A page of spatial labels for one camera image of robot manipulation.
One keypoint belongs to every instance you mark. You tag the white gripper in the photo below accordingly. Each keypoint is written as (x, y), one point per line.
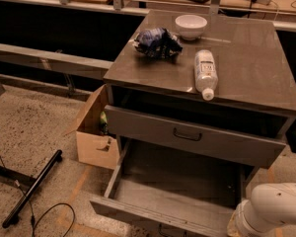
(241, 217)

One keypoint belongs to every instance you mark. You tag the grey metal drawer cabinet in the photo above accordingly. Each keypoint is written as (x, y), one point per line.
(255, 93)

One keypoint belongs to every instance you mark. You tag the green item in box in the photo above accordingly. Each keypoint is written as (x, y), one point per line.
(103, 123)

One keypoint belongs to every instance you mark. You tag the white ceramic bowl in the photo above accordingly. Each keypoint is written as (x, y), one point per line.
(190, 27)

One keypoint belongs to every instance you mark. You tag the open cardboard box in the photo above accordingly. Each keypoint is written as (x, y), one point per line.
(93, 147)

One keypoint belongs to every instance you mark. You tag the grey drawer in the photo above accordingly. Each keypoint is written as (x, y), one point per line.
(172, 192)
(195, 138)

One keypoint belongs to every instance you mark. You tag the grey metal rail beam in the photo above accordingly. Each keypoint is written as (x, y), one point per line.
(55, 61)

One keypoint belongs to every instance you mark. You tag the crumpled blue chip bag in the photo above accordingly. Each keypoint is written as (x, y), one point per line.
(157, 43)

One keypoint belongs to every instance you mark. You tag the clear plastic water bottle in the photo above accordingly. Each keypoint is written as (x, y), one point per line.
(205, 74)

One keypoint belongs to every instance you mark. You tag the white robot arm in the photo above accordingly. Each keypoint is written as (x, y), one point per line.
(270, 206)

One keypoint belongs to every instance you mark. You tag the black stand leg bar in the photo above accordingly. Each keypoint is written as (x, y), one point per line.
(13, 216)

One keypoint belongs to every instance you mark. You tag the grey top drawer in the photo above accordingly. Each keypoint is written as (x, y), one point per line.
(195, 138)

